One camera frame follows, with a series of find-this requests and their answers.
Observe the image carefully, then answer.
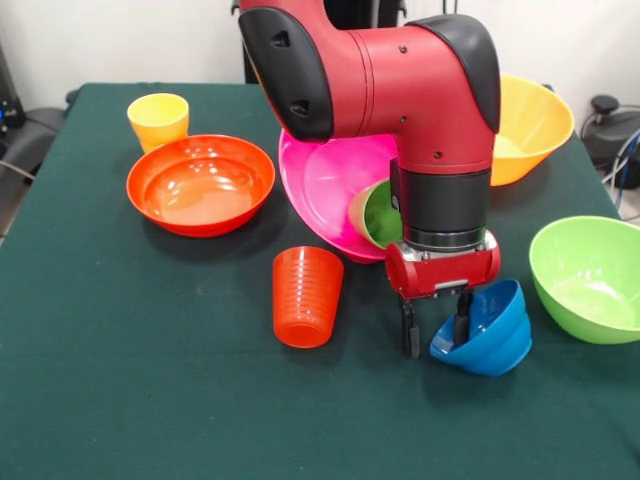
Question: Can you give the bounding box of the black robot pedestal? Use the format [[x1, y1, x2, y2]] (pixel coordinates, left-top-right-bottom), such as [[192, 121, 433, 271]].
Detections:
[[232, 0, 409, 85]]

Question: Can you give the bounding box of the large orange bowl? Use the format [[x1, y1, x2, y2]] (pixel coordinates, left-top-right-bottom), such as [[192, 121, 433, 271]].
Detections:
[[489, 73, 576, 187]]

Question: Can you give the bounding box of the yellow cup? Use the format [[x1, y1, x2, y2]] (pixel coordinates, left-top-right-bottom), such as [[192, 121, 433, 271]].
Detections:
[[126, 92, 190, 154]]

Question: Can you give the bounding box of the red shallow bowl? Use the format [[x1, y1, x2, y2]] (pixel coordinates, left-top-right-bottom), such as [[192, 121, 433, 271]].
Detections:
[[125, 134, 277, 239]]

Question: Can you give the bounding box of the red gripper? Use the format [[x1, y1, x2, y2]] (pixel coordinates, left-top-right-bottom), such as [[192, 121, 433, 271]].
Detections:
[[383, 232, 502, 360]]

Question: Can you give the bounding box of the black equipment box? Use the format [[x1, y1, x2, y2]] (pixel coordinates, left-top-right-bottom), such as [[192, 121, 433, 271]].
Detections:
[[0, 42, 26, 146]]

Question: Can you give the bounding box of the green cup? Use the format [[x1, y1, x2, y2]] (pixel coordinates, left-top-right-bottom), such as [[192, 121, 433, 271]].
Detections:
[[348, 178, 405, 250]]

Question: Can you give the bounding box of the dark green tablecloth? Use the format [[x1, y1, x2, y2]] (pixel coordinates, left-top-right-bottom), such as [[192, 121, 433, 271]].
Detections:
[[0, 82, 640, 480]]

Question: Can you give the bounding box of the light green bowl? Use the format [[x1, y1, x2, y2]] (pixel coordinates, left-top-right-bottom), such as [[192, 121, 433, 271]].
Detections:
[[528, 215, 640, 345]]

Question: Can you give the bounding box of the orange-red ribbed cup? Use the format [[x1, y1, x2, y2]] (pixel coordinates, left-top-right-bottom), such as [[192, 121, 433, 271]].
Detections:
[[272, 245, 345, 350]]

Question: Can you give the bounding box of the large pink bowl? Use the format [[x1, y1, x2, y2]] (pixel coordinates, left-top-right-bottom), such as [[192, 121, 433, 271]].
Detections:
[[277, 128, 406, 265]]

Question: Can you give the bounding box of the small dark blue bowl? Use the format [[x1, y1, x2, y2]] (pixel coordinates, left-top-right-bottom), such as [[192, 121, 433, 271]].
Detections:
[[428, 278, 533, 379]]

